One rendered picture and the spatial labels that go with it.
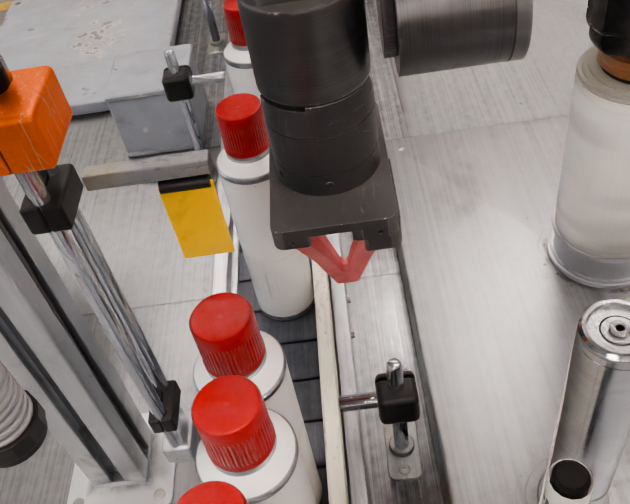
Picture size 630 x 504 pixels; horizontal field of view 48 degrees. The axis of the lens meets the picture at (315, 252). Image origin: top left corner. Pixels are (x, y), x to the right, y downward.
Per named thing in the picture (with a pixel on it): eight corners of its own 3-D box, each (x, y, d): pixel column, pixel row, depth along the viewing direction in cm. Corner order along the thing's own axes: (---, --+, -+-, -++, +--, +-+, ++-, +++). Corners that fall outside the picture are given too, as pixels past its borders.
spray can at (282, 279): (317, 317, 61) (276, 122, 46) (258, 325, 61) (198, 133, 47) (314, 272, 65) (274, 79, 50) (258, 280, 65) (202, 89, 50)
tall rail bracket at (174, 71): (254, 173, 84) (222, 49, 72) (194, 182, 84) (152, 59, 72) (254, 156, 86) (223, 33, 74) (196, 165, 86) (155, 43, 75)
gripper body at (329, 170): (379, 123, 44) (368, 12, 38) (401, 242, 36) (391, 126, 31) (275, 139, 44) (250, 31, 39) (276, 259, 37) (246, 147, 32)
